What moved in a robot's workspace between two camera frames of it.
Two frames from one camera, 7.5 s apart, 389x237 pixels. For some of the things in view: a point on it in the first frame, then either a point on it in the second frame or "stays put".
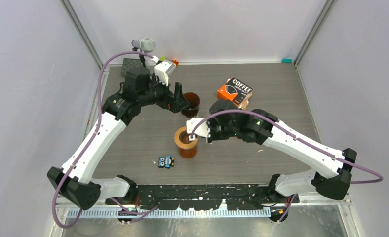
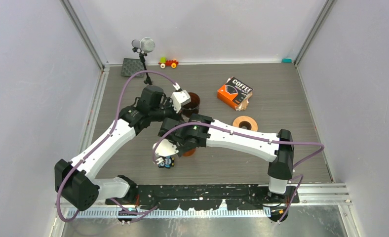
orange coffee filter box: [235, 91] stays put
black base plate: [205, 197] stays put
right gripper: [213, 137] → [179, 150]
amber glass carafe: [188, 153] stays put
